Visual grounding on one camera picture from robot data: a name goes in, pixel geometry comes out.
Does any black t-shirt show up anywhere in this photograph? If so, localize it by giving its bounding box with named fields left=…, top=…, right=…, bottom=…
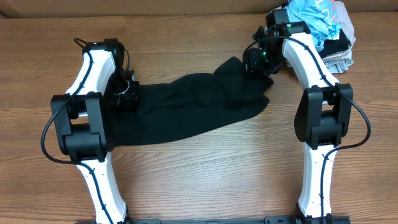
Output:
left=112, top=57, right=274, bottom=146

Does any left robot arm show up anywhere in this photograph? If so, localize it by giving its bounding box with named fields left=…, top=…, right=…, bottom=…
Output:
left=40, top=38, right=139, bottom=223

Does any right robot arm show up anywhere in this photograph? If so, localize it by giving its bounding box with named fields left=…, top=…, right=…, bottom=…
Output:
left=243, top=9, right=353, bottom=223

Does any black garment in pile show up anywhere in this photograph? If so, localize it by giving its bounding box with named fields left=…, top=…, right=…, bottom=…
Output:
left=319, top=30, right=350, bottom=58

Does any light blue garment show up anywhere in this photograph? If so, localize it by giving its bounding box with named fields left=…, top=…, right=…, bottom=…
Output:
left=284, top=0, right=341, bottom=52

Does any grey patterned garment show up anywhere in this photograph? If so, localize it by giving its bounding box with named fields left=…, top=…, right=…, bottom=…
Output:
left=324, top=58, right=354, bottom=74

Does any beige garment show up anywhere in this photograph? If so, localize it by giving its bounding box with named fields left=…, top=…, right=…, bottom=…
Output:
left=279, top=0, right=356, bottom=73

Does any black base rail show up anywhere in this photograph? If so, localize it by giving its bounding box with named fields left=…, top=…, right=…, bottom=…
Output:
left=74, top=215, right=351, bottom=224

